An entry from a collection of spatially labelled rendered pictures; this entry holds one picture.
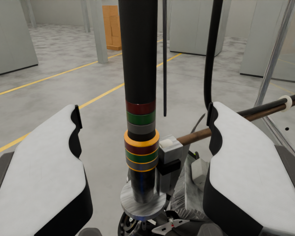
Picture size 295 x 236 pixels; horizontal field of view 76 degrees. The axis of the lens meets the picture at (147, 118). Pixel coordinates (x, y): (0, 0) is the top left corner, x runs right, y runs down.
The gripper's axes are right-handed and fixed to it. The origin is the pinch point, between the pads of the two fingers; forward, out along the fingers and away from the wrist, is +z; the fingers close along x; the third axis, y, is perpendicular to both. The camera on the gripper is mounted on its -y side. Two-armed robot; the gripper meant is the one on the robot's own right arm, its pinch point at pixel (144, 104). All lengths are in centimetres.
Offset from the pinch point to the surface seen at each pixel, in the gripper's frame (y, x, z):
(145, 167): 11.7, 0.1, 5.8
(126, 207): 19.6, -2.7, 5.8
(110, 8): 14, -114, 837
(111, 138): 165, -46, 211
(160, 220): 41.5, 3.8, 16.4
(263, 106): 10.0, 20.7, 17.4
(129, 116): 5.0, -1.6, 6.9
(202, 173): 49, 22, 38
